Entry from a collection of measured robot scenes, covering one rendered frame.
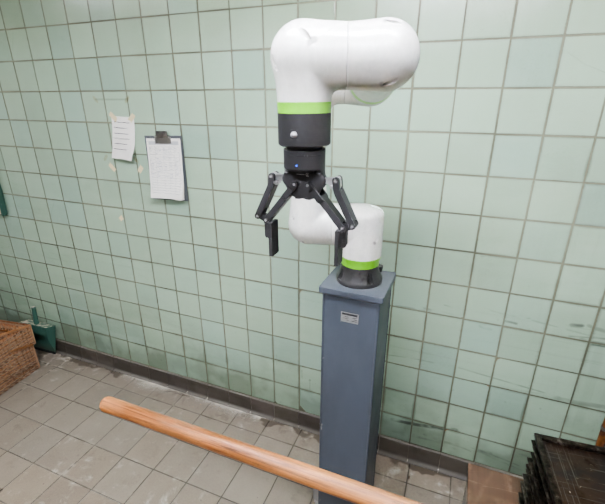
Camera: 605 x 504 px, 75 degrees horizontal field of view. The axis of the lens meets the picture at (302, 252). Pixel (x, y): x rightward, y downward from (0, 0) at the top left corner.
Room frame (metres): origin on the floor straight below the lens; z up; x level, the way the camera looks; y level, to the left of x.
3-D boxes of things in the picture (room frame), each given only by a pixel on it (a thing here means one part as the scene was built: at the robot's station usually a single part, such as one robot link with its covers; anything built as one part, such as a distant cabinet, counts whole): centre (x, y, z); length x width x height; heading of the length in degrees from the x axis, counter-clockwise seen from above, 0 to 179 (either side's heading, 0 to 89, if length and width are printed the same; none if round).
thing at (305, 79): (0.72, -0.01, 1.80); 0.13 x 0.11 x 0.14; 83
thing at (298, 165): (0.72, 0.00, 1.63); 0.08 x 0.07 x 0.09; 68
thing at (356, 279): (1.23, -0.21, 1.23); 0.26 x 0.15 x 0.06; 157
